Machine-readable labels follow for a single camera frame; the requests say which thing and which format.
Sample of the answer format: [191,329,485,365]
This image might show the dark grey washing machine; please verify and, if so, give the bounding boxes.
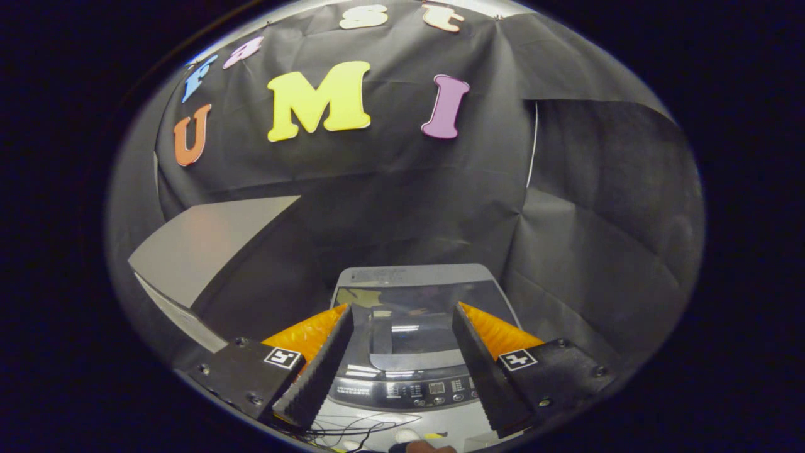
[326,263,524,413]

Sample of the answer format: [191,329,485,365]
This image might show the transparent washing machine lid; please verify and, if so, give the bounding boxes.
[331,280,518,373]

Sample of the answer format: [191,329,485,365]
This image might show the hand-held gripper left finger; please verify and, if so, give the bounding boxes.
[173,303,355,432]

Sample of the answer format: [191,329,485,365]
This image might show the black floor cables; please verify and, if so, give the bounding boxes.
[296,412,423,453]

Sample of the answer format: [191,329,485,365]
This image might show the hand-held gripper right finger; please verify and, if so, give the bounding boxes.
[452,302,616,439]

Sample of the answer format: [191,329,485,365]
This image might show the grey cabinet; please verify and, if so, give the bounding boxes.
[128,195,334,354]

